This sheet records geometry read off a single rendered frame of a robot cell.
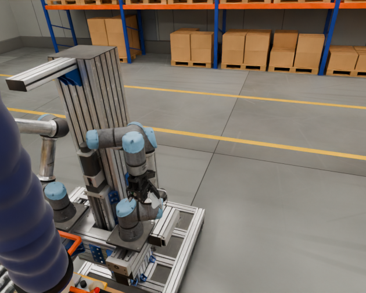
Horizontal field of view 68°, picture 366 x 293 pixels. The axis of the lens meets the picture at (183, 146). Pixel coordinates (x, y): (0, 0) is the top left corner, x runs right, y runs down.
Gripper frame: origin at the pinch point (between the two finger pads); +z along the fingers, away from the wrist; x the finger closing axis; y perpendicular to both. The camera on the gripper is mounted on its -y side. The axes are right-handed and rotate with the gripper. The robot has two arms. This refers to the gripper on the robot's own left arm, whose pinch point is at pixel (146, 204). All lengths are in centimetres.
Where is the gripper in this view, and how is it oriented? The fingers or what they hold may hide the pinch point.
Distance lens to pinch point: 120.6
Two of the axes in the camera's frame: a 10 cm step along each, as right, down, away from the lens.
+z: 0.4, 8.4, 5.4
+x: 9.4, 1.4, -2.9
